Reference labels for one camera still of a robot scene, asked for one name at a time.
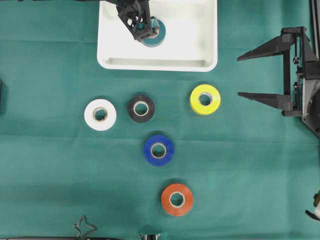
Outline blue tape roll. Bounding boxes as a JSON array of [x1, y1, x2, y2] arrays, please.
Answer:
[[143, 134, 175, 167]]

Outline orange tape roll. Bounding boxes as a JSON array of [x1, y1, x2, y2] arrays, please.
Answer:
[[161, 183, 194, 217]]

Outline black wire clip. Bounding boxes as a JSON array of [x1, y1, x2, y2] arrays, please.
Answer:
[[72, 215, 98, 237]]

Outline white plastic tray case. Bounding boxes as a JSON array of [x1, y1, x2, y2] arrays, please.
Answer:
[[97, 0, 218, 72]]

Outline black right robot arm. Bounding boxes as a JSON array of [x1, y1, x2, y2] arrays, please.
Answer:
[[237, 26, 320, 137]]

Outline black aluminium rail frame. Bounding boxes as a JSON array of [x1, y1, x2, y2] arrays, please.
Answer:
[[310, 0, 320, 59]]

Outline white black cable connector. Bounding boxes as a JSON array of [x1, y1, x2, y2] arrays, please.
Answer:
[[305, 191, 320, 221]]

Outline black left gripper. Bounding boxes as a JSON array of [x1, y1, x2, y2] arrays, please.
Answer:
[[116, 0, 153, 41]]

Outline green table cloth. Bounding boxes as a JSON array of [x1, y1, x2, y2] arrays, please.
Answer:
[[0, 0, 320, 240]]

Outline black tape roll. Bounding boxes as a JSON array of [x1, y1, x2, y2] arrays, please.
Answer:
[[127, 95, 155, 123]]

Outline green tape roll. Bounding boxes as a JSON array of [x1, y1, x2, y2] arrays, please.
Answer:
[[141, 16, 166, 48]]

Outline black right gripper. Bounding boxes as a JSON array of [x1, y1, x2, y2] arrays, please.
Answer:
[[236, 26, 320, 118]]

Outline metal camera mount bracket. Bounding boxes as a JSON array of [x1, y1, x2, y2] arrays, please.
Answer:
[[139, 233, 161, 240]]

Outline yellow tape roll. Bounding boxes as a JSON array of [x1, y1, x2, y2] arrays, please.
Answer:
[[189, 84, 221, 116]]

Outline white tape roll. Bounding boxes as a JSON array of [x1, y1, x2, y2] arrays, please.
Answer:
[[84, 99, 117, 131]]

